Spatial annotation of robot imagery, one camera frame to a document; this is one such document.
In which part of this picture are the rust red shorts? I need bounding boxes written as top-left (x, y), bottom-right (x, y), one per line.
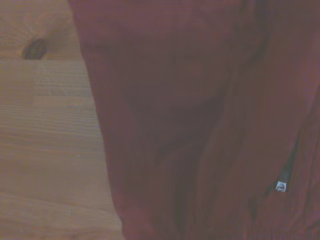
top-left (66, 0), bottom-right (320, 240)

